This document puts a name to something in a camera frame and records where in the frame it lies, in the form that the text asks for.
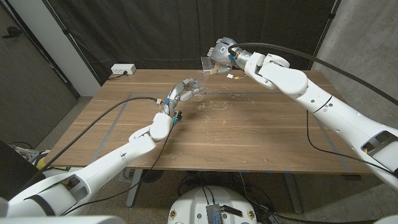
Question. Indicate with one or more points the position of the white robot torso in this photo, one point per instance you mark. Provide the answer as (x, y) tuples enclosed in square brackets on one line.
[(192, 205)]

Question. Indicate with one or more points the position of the black backdrop stand pole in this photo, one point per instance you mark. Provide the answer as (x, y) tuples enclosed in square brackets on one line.
[(71, 40), (325, 32)]

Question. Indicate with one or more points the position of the patterned cloth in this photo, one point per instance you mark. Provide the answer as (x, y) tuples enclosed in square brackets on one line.
[(25, 152)]

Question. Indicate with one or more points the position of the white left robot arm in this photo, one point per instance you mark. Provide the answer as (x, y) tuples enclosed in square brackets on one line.
[(118, 158)]

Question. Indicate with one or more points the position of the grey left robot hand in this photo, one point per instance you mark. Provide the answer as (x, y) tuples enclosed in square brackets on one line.
[(175, 93)]

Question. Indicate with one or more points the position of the yellow item on floor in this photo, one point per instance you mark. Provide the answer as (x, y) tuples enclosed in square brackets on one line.
[(40, 165)]

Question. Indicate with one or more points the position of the dark chair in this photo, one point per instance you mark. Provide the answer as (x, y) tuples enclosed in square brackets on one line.
[(14, 172)]

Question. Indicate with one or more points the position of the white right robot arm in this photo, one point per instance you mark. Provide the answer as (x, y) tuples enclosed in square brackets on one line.
[(311, 90)]

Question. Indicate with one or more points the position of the black backdrop curtain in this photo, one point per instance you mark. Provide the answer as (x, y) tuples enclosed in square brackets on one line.
[(155, 31)]

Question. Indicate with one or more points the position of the grey ribbed adapter box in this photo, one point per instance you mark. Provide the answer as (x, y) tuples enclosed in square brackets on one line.
[(214, 214)]

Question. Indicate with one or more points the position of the grey table leg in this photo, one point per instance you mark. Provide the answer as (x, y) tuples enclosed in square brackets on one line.
[(293, 196), (134, 194)]

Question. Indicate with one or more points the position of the white robot head cover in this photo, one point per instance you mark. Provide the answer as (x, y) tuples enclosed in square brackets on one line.
[(62, 220)]

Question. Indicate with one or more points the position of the clear plastic cup holding sugar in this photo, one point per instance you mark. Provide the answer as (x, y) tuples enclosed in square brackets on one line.
[(206, 63)]

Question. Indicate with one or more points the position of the white power strip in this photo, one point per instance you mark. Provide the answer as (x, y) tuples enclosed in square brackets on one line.
[(123, 68)]

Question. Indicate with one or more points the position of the black connector block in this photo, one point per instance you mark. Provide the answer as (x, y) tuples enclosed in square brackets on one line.
[(231, 210)]

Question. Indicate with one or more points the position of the round black fan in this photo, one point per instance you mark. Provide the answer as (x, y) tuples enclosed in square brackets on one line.
[(152, 177)]

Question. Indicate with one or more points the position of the brown sugar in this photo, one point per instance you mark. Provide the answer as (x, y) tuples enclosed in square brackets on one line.
[(215, 69)]

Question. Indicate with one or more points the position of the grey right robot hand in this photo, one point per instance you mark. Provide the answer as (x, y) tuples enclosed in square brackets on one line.
[(224, 51)]

